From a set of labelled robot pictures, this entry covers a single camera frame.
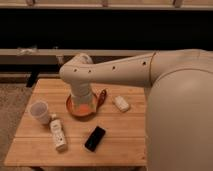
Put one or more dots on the dark red pepper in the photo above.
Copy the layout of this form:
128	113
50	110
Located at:
102	98

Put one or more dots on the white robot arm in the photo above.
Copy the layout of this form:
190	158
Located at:
179	113

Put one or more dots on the orange bowl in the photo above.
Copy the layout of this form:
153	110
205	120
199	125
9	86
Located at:
81	110

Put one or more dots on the black smartphone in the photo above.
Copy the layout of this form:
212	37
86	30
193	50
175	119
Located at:
95	138

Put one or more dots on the white lotion bottle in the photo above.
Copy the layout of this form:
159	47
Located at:
58	133

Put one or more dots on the wooden table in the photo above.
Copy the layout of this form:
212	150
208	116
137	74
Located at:
122	145

